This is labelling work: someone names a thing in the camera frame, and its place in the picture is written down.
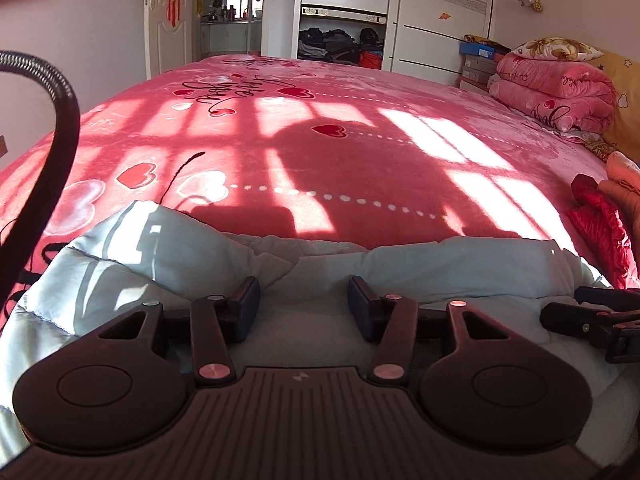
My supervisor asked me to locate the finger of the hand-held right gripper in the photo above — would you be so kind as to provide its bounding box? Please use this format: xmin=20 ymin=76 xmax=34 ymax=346
xmin=539 ymin=301 xmax=640 ymax=366
xmin=574 ymin=285 xmax=640 ymax=310

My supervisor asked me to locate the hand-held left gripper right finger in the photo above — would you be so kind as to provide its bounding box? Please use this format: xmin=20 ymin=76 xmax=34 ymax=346
xmin=347 ymin=274 xmax=512 ymax=387

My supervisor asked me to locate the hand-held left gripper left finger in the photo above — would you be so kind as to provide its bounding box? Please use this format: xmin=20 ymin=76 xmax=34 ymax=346
xmin=97 ymin=275 xmax=262 ymax=388

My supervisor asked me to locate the light blue down jacket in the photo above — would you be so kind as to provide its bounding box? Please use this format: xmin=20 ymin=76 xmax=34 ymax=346
xmin=0 ymin=200 xmax=615 ymax=458

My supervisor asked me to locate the pile of dark clothes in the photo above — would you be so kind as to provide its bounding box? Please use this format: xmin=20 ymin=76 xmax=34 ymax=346
xmin=298 ymin=26 xmax=387 ymax=69

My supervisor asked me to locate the red down jacket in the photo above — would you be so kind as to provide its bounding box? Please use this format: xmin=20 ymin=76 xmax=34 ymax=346
xmin=570 ymin=173 xmax=640 ymax=291

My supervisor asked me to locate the pink heart print blanket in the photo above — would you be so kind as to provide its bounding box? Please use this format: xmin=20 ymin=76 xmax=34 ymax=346
xmin=0 ymin=55 xmax=622 ymax=306

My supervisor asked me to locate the yellow star print cloth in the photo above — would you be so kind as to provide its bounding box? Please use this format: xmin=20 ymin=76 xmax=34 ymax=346
xmin=585 ymin=47 xmax=640 ymax=162

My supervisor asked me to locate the folded pink quilt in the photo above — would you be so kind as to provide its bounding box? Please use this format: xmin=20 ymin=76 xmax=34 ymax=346
xmin=488 ymin=52 xmax=617 ymax=134

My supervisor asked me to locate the floral pillow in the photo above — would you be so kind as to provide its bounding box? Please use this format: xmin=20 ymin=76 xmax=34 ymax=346
xmin=509 ymin=36 xmax=604 ymax=63

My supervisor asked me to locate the grey shoebox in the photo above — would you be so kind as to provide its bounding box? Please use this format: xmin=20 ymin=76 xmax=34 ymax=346
xmin=462 ymin=55 xmax=499 ymax=77

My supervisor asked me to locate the white door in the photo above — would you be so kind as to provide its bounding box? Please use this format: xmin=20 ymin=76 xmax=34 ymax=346
xmin=144 ymin=0 xmax=194 ymax=80

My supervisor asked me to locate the kitchen counter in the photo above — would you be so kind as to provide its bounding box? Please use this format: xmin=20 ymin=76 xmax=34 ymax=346
xmin=200 ymin=17 xmax=264 ymax=59

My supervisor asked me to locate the white wardrobe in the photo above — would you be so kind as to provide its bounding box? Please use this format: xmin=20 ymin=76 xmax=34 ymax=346
xmin=291 ymin=0 xmax=497 ymax=87

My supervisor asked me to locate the black cord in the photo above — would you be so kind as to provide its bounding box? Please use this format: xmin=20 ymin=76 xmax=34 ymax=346
xmin=164 ymin=151 xmax=207 ymax=212

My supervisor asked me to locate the black flexible hose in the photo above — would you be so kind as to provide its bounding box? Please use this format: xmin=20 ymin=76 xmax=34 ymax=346
xmin=0 ymin=50 xmax=81 ymax=307

